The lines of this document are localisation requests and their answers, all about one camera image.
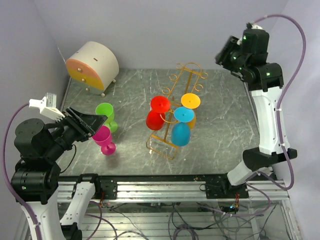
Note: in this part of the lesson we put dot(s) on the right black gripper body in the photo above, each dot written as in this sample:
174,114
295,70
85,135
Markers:
230,57

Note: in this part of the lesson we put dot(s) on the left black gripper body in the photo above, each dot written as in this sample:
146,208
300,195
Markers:
76,127

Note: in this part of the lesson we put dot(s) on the pink plastic wine glass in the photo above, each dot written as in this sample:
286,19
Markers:
103,138

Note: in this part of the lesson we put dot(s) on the green plastic wine glass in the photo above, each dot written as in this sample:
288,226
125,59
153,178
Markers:
107,110

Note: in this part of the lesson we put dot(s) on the orange plastic wine glass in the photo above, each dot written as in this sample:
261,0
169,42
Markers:
191,101

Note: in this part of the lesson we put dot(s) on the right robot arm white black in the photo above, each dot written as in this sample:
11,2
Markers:
246,59

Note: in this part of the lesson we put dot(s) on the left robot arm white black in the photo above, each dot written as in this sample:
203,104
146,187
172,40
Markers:
36,178

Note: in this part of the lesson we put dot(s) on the red plastic wine glass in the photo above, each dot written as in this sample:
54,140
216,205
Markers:
156,117

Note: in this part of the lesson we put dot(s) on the blue plastic wine glass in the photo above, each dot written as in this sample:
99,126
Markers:
181,132

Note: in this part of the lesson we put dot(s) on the round cream mini drawer cabinet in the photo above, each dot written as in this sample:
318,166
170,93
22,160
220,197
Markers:
94,67

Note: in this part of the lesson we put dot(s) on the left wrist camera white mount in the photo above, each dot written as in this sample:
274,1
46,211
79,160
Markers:
47,107

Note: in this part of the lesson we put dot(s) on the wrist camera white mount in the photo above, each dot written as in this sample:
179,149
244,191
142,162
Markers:
253,25
47,107

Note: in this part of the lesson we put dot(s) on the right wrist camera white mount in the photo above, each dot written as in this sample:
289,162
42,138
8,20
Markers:
253,25

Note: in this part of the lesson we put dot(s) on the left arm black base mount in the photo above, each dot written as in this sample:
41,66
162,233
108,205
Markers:
105,188

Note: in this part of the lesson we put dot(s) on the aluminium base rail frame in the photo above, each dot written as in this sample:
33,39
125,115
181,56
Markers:
175,207

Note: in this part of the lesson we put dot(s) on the gold wire wine glass rack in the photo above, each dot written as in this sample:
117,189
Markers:
187,79

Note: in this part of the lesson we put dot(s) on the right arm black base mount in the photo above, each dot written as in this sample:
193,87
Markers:
218,186

